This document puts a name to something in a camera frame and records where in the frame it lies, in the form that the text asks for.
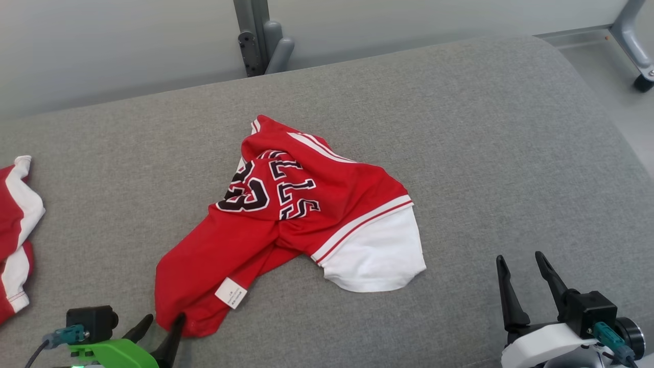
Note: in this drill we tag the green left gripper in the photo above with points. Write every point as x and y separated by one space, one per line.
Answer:
112 355

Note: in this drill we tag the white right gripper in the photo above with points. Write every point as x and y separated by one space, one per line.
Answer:
536 347

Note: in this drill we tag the red shorts with white stripe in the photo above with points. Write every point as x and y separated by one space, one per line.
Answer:
10 214

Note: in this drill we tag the red jersey with black number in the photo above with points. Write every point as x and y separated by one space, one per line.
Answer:
332 204

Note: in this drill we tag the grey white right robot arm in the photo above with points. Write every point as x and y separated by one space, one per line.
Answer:
631 335

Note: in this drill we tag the grey metal leg with caster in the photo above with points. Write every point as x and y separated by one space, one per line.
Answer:
631 36

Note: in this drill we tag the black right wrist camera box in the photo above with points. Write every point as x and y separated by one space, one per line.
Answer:
590 312

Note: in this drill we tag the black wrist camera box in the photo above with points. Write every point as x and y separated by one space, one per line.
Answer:
92 322
590 312

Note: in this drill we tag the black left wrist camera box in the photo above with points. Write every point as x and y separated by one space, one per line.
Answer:
92 322

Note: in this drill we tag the grey metal partition post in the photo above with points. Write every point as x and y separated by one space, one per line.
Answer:
255 30

